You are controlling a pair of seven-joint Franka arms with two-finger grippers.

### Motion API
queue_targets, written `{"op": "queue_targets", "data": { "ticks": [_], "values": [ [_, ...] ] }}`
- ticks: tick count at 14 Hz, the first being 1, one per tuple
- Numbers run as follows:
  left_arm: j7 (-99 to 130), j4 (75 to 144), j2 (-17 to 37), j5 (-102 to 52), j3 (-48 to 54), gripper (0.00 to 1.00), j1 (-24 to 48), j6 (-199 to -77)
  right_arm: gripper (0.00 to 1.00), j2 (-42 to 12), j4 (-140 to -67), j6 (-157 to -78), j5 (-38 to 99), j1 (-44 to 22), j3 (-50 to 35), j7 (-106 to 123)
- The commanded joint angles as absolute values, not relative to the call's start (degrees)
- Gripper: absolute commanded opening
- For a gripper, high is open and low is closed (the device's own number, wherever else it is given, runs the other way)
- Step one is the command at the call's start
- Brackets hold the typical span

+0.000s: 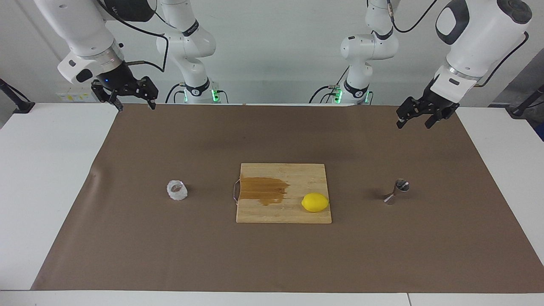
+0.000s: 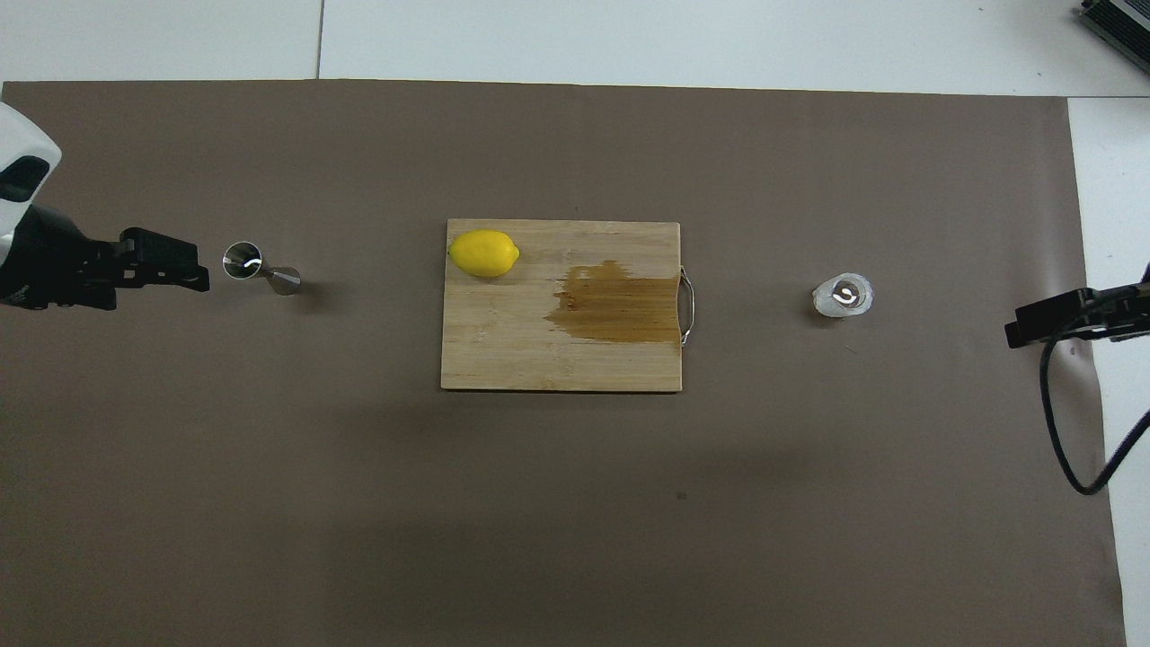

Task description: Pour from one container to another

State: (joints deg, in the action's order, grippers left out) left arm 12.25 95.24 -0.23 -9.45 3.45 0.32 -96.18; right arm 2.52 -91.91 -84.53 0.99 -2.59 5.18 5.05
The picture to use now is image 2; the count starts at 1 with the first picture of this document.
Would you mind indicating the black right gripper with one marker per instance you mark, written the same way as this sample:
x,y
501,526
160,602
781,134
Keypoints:
x,y
1123,310

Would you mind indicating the wooden cutting board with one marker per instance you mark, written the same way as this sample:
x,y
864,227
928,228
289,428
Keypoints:
x,y
503,332

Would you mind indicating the brown table mat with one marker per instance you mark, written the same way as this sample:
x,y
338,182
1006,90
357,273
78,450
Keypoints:
x,y
269,494

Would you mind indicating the small clear plastic cup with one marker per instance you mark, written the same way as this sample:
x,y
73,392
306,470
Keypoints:
x,y
843,296

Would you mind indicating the yellow lemon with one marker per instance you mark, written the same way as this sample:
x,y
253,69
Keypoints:
x,y
483,253

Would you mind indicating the grey black electronic device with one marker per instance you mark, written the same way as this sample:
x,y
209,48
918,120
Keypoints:
x,y
1119,20

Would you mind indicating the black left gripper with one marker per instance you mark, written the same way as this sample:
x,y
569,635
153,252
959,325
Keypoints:
x,y
54,270

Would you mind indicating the steel double jigger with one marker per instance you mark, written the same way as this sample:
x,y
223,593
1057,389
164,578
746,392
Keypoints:
x,y
260,267

